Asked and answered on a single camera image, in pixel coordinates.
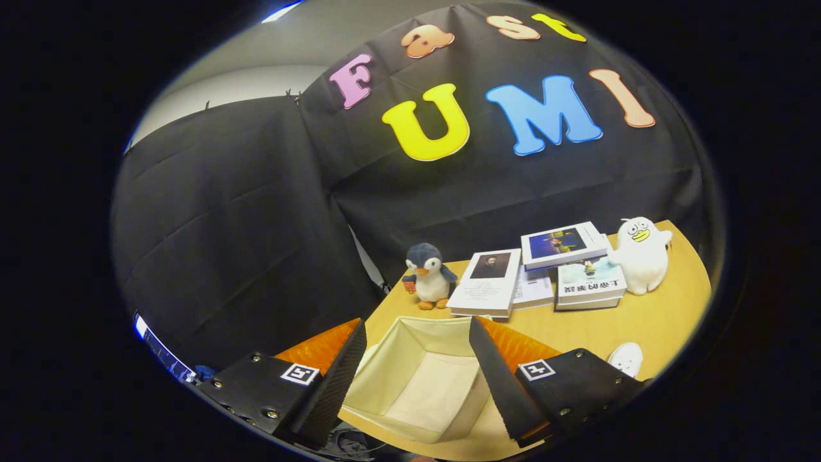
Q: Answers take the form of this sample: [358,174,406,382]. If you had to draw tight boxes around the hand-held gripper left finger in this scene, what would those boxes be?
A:
[196,319,368,450]

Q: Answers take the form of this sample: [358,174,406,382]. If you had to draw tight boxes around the pale sky cover book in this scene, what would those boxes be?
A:
[555,257,628,312]

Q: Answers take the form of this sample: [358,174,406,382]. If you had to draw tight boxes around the blue and white object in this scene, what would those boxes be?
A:
[133,313,216,384]

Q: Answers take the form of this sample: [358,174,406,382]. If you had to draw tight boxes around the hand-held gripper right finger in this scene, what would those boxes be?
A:
[468,316,648,448]

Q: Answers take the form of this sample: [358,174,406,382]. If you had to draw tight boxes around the white portrait cover book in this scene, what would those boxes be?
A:
[447,248,522,320]

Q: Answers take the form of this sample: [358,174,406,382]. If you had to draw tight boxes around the dark cloth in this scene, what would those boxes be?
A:
[327,423,387,460]

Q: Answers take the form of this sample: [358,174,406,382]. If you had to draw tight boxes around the blue photo cover book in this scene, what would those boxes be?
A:
[521,221,609,271]

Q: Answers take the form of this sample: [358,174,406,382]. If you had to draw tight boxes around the white canvas shoe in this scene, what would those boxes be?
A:
[608,342,644,379]

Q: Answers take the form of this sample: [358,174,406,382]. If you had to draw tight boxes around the white duck plush toy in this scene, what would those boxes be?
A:
[606,217,673,296]

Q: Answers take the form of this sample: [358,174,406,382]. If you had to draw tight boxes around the thin white paper booklet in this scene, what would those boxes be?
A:
[511,266,555,311]

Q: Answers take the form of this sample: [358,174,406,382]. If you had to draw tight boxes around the beige fabric storage box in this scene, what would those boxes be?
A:
[340,316,492,445]

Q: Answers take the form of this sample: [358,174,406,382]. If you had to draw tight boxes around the grey penguin plush toy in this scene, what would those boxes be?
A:
[402,243,459,311]

